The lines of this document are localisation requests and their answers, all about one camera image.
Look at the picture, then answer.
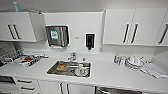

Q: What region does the stainless steel dishwasher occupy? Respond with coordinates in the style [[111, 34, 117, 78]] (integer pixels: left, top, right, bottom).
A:
[[94, 86, 145, 94]]

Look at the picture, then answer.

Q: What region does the black soap dispenser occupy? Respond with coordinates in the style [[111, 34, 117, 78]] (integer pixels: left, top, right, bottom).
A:
[[84, 32, 97, 51]]

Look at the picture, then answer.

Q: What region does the chrome faucet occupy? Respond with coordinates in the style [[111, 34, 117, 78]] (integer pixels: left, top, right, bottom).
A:
[[68, 52, 79, 63]]

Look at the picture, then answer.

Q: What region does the white mug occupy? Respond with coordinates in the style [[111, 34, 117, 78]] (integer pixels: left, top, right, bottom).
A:
[[74, 63, 90, 77]]

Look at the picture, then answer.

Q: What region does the steel paper towel dispenser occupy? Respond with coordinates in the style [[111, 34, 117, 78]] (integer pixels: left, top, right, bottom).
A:
[[44, 24, 71, 50]]

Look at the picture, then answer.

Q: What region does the orange bowl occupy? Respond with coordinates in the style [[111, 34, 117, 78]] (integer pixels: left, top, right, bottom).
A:
[[56, 63, 70, 72]]

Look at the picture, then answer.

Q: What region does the blue dish soap bottle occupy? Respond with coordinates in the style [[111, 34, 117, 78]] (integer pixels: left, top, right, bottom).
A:
[[113, 53, 122, 66]]

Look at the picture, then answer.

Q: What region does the small white bottle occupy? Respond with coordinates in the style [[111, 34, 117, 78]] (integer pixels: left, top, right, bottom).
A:
[[119, 56, 125, 66]]

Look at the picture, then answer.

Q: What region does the steel sink basin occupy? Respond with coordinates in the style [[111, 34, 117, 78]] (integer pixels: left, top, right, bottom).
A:
[[45, 59, 93, 80]]

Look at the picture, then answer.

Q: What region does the white two-door base cabinet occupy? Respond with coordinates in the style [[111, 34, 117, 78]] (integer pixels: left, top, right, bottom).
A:
[[38, 79, 96, 94]]

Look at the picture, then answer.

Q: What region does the stack of white plates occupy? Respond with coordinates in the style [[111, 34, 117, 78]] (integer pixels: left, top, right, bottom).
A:
[[124, 55, 150, 71]]

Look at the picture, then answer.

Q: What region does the small red container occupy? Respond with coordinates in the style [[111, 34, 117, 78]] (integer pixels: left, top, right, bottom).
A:
[[23, 56, 35, 63]]

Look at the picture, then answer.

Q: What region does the white drawer unit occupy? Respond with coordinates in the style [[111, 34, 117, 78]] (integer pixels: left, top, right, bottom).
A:
[[0, 77, 43, 94]]

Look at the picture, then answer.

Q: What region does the light blue bottle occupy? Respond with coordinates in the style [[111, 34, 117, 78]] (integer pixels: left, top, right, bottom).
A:
[[12, 0, 21, 13]]

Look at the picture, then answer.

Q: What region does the black built-in microwave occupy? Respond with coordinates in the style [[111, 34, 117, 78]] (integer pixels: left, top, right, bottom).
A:
[[0, 75, 16, 85]]

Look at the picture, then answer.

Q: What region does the small wall label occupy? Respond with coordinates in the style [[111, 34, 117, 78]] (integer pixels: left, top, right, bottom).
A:
[[74, 35, 81, 41]]

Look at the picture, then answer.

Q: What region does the wire dish rack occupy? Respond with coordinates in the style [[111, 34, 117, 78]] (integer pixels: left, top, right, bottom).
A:
[[0, 49, 50, 68]]

